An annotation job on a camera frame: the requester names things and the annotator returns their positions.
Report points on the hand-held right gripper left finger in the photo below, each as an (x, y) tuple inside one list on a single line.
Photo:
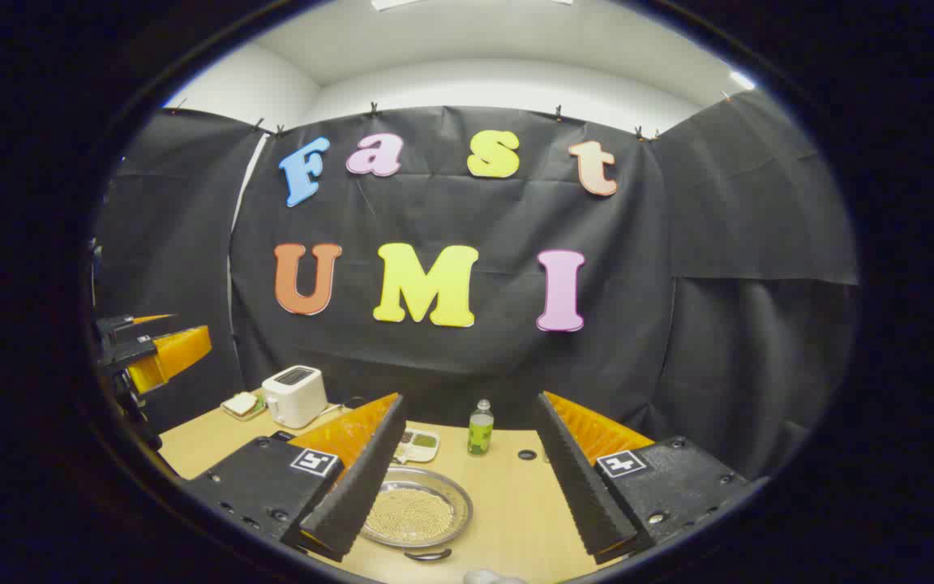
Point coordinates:
[(353, 495)]

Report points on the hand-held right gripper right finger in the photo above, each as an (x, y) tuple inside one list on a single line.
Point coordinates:
[(580, 495)]

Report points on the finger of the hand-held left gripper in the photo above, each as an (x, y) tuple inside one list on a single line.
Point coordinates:
[(114, 326), (133, 354)]

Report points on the pile of soybeans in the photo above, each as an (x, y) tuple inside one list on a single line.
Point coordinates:
[(412, 515)]

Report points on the white divided bean tray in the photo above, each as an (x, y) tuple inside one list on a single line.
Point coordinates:
[(422, 444)]

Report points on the white bread slice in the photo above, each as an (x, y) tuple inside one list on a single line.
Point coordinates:
[(240, 403)]

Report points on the white toaster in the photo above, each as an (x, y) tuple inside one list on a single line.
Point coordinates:
[(297, 397)]

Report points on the green label drink bottle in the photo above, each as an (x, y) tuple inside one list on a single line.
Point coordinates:
[(481, 434)]

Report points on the small green plate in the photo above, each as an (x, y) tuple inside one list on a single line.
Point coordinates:
[(258, 410)]

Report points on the white ceiling light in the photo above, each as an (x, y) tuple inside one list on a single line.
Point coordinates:
[(392, 3)]

